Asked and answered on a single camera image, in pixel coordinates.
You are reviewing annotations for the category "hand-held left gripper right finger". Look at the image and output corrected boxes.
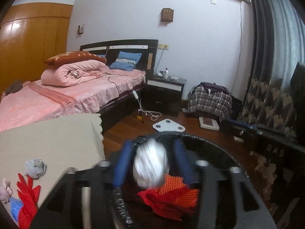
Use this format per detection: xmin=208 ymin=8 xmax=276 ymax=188
xmin=173 ymin=138 xmax=277 ymax=229

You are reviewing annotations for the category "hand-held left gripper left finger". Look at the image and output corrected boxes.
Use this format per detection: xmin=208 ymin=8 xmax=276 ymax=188
xmin=30 ymin=139 xmax=139 ymax=229

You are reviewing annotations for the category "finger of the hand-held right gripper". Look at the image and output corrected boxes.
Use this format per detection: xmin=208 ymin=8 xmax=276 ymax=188
xmin=234 ymin=129 xmax=253 ymax=146
xmin=227 ymin=119 xmax=262 ymax=134

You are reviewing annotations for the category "white cloth ball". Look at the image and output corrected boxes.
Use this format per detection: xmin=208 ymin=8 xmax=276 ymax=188
xmin=133 ymin=139 xmax=170 ymax=188

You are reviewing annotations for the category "orange foam mesh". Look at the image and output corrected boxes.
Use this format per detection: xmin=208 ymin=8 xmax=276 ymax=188
xmin=156 ymin=175 xmax=199 ymax=208

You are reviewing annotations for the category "trash bin with black bag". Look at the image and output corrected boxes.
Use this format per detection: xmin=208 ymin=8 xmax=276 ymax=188
xmin=108 ymin=132 xmax=248 ymax=226

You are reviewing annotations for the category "red cloth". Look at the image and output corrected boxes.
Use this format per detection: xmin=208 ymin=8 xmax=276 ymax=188
xmin=137 ymin=187 xmax=198 ymax=221
xmin=16 ymin=173 xmax=39 ymax=229

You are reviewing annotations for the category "white scale with red panel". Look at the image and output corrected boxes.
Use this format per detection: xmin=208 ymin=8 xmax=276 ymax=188
xmin=199 ymin=116 xmax=220 ymax=131

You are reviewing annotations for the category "white bathroom scale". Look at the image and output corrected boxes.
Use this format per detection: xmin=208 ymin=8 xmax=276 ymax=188
xmin=153 ymin=119 xmax=185 ymax=133

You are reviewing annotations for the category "plaid cloth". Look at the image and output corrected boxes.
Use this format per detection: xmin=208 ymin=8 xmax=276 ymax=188
xmin=187 ymin=84 xmax=233 ymax=122

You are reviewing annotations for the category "purple bag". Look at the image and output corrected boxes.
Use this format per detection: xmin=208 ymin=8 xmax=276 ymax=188
xmin=200 ymin=82 xmax=230 ymax=95

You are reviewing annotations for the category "dark nightstand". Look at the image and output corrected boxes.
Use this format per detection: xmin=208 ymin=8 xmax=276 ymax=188
xmin=144 ymin=74 xmax=186 ymax=117

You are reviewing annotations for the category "pink bedspread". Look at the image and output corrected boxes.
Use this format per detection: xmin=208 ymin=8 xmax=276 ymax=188
xmin=0 ymin=65 xmax=146 ymax=131

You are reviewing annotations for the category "grey crumpled sock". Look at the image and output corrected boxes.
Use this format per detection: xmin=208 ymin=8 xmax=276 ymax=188
xmin=25 ymin=158 xmax=47 ymax=179

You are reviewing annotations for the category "patterned curtain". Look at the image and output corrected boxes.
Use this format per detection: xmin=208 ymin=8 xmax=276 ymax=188
xmin=238 ymin=0 xmax=305 ymax=220

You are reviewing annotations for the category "red cloth on table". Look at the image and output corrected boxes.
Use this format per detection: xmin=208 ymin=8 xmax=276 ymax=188
xmin=16 ymin=173 xmax=39 ymax=229

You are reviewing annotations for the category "large blue pillow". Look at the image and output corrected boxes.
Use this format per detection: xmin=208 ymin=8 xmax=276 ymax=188
xmin=110 ymin=51 xmax=142 ymax=71

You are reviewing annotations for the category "folded pink duvet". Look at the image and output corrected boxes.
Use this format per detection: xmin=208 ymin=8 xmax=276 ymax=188
xmin=40 ymin=60 xmax=106 ymax=87

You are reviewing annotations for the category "dark wooden bed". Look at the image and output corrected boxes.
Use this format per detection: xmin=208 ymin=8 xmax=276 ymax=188
xmin=0 ymin=39 xmax=159 ymax=133

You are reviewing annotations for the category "blue cloth at edge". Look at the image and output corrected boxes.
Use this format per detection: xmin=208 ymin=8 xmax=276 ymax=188
xmin=10 ymin=197 xmax=24 ymax=221

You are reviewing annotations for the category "brown patterned pillow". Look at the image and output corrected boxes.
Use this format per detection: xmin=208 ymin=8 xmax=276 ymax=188
xmin=44 ymin=51 xmax=106 ymax=66

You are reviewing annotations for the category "pink cloth scrap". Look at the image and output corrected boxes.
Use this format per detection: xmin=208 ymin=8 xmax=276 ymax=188
xmin=0 ymin=178 xmax=13 ymax=204

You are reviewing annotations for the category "wooden wardrobe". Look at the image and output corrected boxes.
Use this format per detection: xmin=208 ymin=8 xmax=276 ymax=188
xmin=0 ymin=2 xmax=73 ymax=96

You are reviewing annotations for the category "white charger cable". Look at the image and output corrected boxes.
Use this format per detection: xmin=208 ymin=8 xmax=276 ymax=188
xmin=208 ymin=89 xmax=223 ymax=105

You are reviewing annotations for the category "white floor cable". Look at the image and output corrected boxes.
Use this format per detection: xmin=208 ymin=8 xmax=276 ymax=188
xmin=140 ymin=98 xmax=162 ymax=121

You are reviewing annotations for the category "wooden wall lamp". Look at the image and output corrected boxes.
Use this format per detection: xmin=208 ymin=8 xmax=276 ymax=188
xmin=161 ymin=8 xmax=174 ymax=25

